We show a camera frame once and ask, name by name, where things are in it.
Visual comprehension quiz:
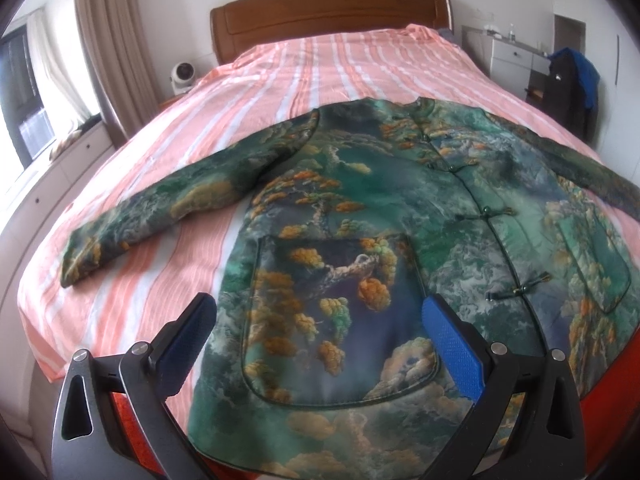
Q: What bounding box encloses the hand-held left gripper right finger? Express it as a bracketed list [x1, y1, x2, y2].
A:
[421, 294, 588, 480]

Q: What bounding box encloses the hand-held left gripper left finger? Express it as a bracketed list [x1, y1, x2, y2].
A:
[51, 292, 218, 480]

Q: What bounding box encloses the green landscape print jacket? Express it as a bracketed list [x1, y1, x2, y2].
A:
[60, 96, 640, 473]

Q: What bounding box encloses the red mattress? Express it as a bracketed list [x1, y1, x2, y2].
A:
[110, 327, 640, 480]

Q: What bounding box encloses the white window cabinet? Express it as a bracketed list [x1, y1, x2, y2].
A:
[0, 122, 118, 311]

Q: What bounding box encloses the beige lumpy ornament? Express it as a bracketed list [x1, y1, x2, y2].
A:
[50, 130, 83, 153]

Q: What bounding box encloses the small white fan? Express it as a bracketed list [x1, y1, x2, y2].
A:
[170, 61, 197, 95]

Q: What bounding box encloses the bed with pink striped sheet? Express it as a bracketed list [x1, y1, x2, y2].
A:
[17, 24, 640, 396]

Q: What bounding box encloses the white dresser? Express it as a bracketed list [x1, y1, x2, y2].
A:
[462, 25, 553, 93]

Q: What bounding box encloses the white sheer curtain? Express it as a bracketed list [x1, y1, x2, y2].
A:
[26, 10, 101, 126]

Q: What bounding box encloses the dark window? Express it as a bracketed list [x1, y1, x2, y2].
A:
[0, 27, 56, 171]

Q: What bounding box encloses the blue garment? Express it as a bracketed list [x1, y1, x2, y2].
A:
[555, 47, 601, 111]

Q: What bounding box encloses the beige curtain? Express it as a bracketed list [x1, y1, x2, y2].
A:
[74, 0, 163, 146]

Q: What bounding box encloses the wooden headboard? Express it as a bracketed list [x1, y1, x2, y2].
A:
[210, 0, 455, 66]

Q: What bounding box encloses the white wardrobe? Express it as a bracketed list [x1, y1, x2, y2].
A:
[552, 0, 640, 161]

